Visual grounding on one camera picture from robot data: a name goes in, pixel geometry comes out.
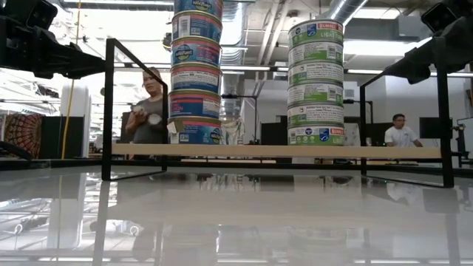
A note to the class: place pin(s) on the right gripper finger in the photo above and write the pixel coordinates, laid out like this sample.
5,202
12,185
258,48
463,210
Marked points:
410,66

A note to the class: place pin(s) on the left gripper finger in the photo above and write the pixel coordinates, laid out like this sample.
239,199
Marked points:
74,63

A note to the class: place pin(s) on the black background robot arm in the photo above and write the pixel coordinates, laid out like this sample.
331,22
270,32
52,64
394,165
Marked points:
255,141

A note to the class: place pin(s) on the person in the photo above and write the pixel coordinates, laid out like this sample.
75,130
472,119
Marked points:
401,136
148,107

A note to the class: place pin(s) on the black partition panel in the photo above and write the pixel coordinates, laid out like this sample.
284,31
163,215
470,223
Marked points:
53,136

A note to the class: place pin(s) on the white round object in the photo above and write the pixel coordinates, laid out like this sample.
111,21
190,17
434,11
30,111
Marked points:
137,109
154,119

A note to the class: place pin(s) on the red patterned tapestry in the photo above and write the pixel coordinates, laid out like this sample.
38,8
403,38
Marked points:
24,133

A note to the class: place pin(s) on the black equipment stand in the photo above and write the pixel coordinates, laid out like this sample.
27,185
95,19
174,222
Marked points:
461,144

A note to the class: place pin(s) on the black ceiling dome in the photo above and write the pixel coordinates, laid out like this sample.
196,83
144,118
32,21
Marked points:
167,40

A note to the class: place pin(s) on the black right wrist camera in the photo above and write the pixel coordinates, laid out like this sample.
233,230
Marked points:
441,14

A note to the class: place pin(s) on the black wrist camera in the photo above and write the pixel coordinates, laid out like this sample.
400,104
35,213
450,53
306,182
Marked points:
441,14
33,13

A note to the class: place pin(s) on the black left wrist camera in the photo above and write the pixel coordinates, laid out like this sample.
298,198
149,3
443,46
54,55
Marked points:
33,13

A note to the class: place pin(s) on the black station frame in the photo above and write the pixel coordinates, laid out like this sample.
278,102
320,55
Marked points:
240,96
356,101

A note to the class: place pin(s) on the ceiling light rail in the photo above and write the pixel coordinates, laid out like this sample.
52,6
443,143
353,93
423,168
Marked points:
251,68

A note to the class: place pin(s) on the ribbed silver air duct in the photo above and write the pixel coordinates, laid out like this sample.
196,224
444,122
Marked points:
233,81

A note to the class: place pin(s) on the wooden shelf with black frame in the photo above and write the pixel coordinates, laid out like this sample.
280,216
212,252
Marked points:
258,150

